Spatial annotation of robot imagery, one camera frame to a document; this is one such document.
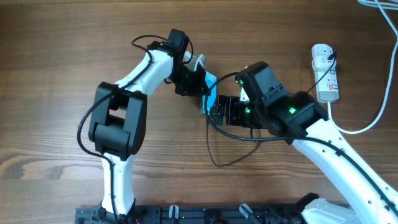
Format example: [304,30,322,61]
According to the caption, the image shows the blue Galaxy smartphone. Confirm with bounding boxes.
[201,72,217,114]

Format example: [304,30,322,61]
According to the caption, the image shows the black USB charging cable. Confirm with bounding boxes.
[205,49,340,168]

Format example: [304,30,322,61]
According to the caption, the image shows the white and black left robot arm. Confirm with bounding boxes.
[87,29,211,221]

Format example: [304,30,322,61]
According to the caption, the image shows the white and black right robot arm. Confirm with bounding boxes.
[232,61,397,223]

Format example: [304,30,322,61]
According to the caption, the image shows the white USB charger plug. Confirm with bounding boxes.
[312,53,336,72]

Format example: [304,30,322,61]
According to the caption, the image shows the white power strip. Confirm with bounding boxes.
[312,44,339,103]

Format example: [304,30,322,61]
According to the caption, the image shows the white power strip cord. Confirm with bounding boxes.
[326,0,398,135]

